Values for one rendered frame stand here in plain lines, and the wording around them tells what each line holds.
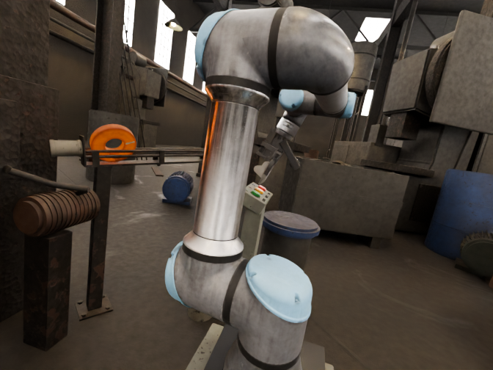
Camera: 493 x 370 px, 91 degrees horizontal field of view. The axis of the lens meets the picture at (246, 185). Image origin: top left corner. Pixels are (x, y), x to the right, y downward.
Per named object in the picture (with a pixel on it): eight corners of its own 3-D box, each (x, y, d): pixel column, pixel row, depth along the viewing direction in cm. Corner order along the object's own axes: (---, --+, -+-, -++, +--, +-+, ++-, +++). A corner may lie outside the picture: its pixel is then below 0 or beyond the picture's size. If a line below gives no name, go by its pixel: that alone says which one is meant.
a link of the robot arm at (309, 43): (374, -20, 29) (357, 89, 74) (285, -13, 33) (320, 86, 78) (352, 81, 31) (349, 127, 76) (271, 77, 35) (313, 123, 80)
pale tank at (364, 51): (320, 179, 835) (351, 38, 759) (318, 176, 923) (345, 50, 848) (348, 184, 817) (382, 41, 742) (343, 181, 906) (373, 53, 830)
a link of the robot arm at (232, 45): (224, 342, 40) (286, -16, 33) (154, 307, 46) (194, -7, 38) (250, 305, 51) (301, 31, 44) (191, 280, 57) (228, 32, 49)
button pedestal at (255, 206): (210, 330, 102) (233, 188, 92) (227, 297, 125) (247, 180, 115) (247, 342, 99) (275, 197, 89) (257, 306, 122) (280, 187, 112)
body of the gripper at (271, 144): (258, 154, 96) (274, 127, 94) (276, 165, 95) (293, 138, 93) (254, 155, 89) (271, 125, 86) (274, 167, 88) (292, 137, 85)
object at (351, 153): (345, 200, 479) (359, 144, 461) (382, 219, 372) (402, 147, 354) (320, 197, 471) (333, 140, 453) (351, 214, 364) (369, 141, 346)
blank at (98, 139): (96, 161, 95) (98, 167, 94) (82, 128, 84) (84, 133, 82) (137, 151, 103) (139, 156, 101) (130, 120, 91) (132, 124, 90)
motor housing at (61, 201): (9, 348, 80) (9, 191, 72) (70, 307, 102) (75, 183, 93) (39, 361, 78) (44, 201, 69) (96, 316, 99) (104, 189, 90)
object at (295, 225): (242, 299, 126) (256, 220, 119) (254, 270, 157) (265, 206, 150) (304, 317, 120) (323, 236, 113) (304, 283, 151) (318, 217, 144)
